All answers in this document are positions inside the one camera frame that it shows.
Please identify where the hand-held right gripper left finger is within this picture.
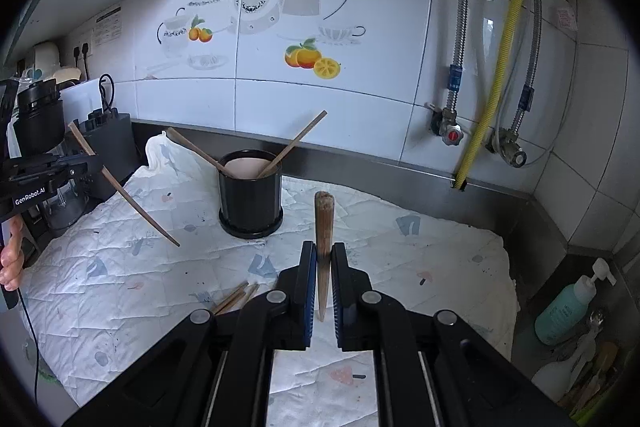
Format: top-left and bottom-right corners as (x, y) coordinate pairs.
(62, 241), (319, 427)

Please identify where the metal flexible hose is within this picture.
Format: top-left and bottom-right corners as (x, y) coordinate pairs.
(512, 0), (563, 132)
(442, 0), (468, 118)

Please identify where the teal soap pump bottle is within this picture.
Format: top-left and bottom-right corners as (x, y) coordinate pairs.
(534, 257), (619, 347)

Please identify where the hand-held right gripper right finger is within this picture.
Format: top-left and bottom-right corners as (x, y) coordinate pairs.
(332, 242), (577, 427)

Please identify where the white quilted mat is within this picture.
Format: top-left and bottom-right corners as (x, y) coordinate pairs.
(20, 132), (521, 427)

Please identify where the green knife rack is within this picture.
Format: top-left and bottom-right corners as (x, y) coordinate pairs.
(567, 394), (623, 425)

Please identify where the red handled water valve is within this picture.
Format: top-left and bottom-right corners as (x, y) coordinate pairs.
(431, 103), (466, 146)

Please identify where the yellow gas hose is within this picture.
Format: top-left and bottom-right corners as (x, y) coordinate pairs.
(454, 0), (537, 192)

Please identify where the white wall sticker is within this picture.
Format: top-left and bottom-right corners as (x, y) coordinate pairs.
(93, 7), (124, 46)

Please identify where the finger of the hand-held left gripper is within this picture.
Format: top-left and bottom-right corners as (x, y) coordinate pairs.
(49, 151), (104, 188)

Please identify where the white plastic bottle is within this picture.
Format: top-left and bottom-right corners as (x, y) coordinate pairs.
(531, 357), (587, 404)

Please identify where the clear plastic container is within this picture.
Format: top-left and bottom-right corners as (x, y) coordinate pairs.
(42, 184), (92, 230)

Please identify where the person's left hand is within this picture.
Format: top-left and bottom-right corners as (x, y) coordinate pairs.
(0, 219), (25, 292)

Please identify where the wall power outlet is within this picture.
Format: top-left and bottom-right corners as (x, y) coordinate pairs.
(72, 41), (94, 80)

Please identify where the black chopstick holder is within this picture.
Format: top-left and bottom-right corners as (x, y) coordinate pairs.
(218, 150), (284, 239)

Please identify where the wooden chopstick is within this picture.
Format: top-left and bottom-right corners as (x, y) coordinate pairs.
(166, 127), (230, 178)
(235, 284), (261, 310)
(314, 191), (337, 323)
(212, 281), (249, 314)
(68, 122), (181, 248)
(220, 283), (256, 314)
(258, 110), (328, 178)

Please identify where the metal water valve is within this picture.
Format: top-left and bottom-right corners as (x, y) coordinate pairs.
(487, 126), (529, 168)

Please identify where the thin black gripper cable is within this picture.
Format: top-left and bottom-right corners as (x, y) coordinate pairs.
(7, 286), (41, 405)

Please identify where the black appliance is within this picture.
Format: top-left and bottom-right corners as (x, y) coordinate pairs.
(75, 107), (139, 202)

